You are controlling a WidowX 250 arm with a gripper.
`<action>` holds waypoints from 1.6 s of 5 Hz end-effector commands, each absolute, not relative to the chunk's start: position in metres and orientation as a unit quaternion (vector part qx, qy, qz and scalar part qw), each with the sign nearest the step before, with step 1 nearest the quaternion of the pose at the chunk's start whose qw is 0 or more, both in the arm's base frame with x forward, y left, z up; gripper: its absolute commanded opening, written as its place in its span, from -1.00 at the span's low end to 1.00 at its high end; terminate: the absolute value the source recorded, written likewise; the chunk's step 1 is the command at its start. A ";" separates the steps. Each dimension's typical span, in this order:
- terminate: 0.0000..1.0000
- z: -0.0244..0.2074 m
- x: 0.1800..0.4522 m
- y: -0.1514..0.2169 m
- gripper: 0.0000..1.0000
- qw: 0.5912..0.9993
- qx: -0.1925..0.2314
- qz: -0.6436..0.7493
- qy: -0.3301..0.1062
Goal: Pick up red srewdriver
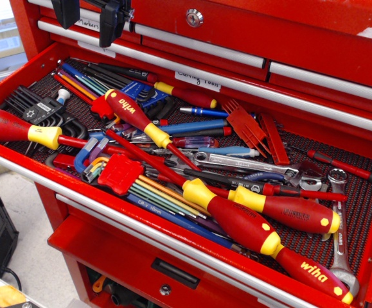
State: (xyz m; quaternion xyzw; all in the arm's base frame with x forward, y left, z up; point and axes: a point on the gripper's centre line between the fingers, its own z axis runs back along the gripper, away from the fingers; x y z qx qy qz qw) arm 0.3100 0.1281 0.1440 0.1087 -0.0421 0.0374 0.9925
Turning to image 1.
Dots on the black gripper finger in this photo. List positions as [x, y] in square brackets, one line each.
[67, 12]
[113, 17]

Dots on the white markers label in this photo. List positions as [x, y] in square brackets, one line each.
[91, 22]

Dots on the black red screwdriver back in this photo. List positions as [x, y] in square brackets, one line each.
[130, 72]

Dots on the silver cabinet lock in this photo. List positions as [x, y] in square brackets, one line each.
[194, 18]

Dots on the blue hex key holder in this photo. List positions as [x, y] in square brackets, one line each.
[145, 95]

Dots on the red hex key holder back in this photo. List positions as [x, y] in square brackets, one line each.
[101, 109]

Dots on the red hex key holder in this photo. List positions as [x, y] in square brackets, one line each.
[101, 109]
[120, 173]

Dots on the red yellow wiha screwdriver centre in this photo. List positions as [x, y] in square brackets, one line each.
[129, 111]

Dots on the black torx key holder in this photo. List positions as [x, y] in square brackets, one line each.
[37, 110]

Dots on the white cutting tools label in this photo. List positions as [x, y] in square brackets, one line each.
[210, 85]

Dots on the red yellow screwdriver back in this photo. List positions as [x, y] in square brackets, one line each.
[192, 97]

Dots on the blue metal precision screwdriver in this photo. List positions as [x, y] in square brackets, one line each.
[203, 112]

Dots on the red hex key holder front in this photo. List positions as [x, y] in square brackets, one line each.
[120, 173]

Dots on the red tool cabinet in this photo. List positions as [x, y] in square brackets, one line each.
[306, 63]

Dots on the black red precision screwdriver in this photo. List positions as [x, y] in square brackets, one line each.
[213, 132]

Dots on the blue hex key 10mm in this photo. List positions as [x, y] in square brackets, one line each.
[90, 163]

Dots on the red plastic comb holder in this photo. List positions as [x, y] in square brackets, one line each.
[245, 126]

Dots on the black red drawer liner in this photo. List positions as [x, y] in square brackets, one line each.
[80, 122]

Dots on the red plastic strip holder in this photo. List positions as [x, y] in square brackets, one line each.
[277, 149]

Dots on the silver adjustable wrench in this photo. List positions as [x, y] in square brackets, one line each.
[293, 173]

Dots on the large red yellow wiha screwdriver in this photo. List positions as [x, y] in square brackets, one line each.
[268, 242]

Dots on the open red drawer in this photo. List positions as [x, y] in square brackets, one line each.
[155, 258]

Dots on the small red black screwdriver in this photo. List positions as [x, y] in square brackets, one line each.
[357, 171]

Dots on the silver combination wrench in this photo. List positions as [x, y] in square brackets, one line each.
[340, 266]

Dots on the clear red handle screwdriver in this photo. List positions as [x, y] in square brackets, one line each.
[182, 142]

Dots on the blue handled screwdriver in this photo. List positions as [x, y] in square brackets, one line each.
[194, 126]

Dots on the light blue handled tool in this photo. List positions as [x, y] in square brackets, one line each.
[232, 151]

